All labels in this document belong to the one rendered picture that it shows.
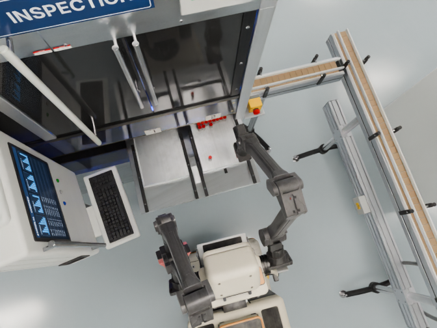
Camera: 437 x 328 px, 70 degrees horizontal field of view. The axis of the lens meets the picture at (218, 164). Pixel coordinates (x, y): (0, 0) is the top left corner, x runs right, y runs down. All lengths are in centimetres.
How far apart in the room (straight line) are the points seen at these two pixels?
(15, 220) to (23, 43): 57
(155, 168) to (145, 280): 113
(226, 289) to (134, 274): 148
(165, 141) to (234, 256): 86
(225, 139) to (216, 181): 26
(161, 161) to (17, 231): 87
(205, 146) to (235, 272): 84
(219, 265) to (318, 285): 162
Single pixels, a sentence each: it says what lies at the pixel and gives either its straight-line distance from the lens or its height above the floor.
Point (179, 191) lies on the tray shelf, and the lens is 180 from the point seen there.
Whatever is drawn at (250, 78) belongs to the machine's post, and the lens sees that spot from 150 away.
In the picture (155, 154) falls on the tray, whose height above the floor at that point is 88.
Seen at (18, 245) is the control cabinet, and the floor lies 155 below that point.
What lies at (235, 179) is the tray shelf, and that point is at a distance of 181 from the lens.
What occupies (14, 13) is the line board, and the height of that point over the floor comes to 197.
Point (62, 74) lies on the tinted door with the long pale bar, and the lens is 123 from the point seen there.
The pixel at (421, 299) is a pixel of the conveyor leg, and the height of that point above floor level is 69.
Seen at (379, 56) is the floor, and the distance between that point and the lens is 361.
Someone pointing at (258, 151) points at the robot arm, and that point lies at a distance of 126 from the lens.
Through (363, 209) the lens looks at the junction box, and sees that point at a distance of 236.
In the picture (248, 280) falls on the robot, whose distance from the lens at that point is 131.
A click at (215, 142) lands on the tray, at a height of 88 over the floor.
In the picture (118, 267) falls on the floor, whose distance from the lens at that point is 274.
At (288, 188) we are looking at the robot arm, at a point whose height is 162.
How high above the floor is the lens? 264
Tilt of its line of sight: 75 degrees down
